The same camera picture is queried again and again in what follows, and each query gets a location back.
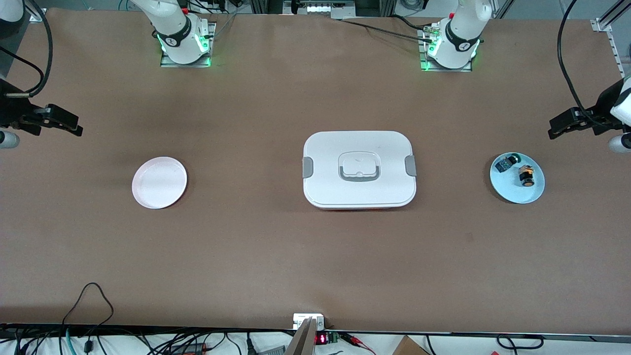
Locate light blue round plate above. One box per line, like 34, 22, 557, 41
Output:
490, 152, 546, 204

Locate pink round plate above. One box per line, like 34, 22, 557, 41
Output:
132, 156, 188, 209

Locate white lidded container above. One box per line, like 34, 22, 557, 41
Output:
302, 131, 418, 211

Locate brown cardboard piece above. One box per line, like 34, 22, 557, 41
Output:
392, 335, 429, 355

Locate aluminium profile bar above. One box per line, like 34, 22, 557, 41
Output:
285, 317, 317, 355

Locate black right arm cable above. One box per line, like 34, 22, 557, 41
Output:
0, 0, 54, 97

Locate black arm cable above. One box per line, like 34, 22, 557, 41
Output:
0, 0, 54, 97
557, 0, 599, 126

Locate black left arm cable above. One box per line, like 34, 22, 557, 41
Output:
557, 0, 599, 126

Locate short aluminium frame corner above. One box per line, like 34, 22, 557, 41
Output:
20, 0, 47, 23

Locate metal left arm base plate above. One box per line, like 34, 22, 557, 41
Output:
418, 25, 474, 72

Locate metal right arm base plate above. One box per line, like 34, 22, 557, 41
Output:
159, 21, 217, 68

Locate thin black looped cable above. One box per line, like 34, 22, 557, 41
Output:
60, 282, 115, 346

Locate black cable to base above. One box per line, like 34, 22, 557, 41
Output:
339, 15, 437, 42

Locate black coiled flat cable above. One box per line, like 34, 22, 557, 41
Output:
497, 334, 544, 352

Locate small silver mounting bracket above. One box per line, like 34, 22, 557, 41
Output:
293, 314, 326, 330

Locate red clip lead wires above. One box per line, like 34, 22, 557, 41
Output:
340, 333, 376, 355

